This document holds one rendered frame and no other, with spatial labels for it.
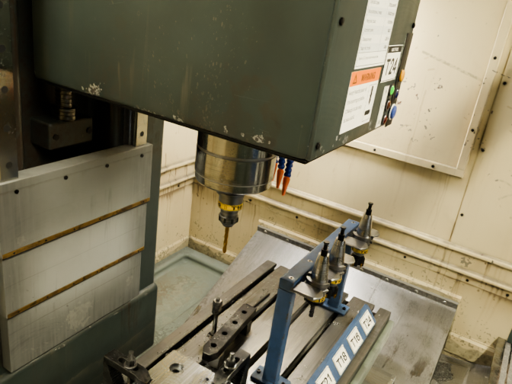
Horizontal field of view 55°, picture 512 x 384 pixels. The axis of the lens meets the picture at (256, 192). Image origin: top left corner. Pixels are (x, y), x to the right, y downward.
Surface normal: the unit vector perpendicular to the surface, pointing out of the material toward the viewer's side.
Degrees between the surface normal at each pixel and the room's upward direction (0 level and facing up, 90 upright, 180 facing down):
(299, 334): 0
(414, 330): 24
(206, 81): 90
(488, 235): 90
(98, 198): 91
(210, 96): 90
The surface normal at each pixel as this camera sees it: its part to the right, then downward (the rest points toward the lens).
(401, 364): -0.09, -0.73
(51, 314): 0.84, 0.30
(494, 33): -0.51, 0.26
